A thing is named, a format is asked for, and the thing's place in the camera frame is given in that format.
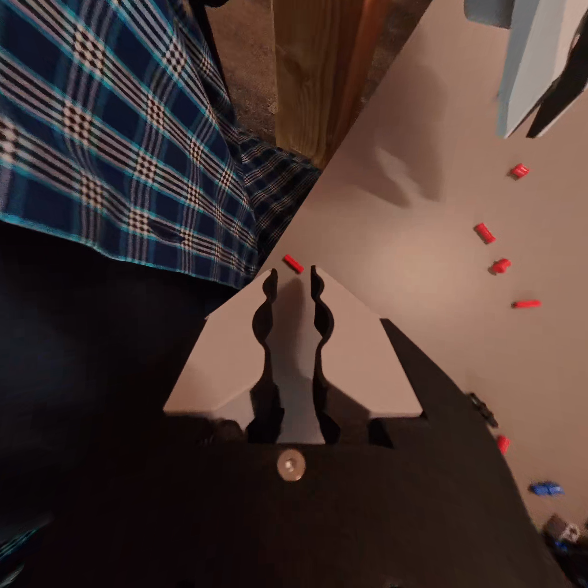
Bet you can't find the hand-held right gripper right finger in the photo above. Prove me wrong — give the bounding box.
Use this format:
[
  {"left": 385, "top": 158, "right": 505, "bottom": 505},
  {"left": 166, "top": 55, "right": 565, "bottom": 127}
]
[{"left": 310, "top": 265, "right": 423, "bottom": 446}]

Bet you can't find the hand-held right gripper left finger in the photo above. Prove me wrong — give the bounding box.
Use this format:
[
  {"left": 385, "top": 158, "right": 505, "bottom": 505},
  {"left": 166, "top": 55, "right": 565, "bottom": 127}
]
[{"left": 163, "top": 269, "right": 285, "bottom": 444}]

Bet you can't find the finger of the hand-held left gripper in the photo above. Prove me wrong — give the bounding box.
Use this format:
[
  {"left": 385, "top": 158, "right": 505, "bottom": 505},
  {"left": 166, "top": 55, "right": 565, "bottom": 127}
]
[{"left": 496, "top": 0, "right": 588, "bottom": 139}]

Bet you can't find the black lego assembly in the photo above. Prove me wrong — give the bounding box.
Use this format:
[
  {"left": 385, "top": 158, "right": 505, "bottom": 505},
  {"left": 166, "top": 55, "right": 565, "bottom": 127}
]
[{"left": 541, "top": 514, "right": 588, "bottom": 582}]

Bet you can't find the black lego piece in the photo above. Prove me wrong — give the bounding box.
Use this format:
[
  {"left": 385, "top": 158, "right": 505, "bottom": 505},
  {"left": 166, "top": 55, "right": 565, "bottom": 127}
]
[{"left": 468, "top": 392, "right": 499, "bottom": 429}]

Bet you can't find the wooden table leg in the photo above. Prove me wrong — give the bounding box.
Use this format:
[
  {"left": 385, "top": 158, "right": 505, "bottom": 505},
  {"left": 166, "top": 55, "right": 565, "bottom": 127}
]
[{"left": 273, "top": 0, "right": 402, "bottom": 172}]

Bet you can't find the blue plaid shirt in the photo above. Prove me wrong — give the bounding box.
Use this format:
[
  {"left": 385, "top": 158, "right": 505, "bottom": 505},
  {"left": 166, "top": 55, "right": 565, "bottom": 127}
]
[{"left": 0, "top": 0, "right": 322, "bottom": 291}]

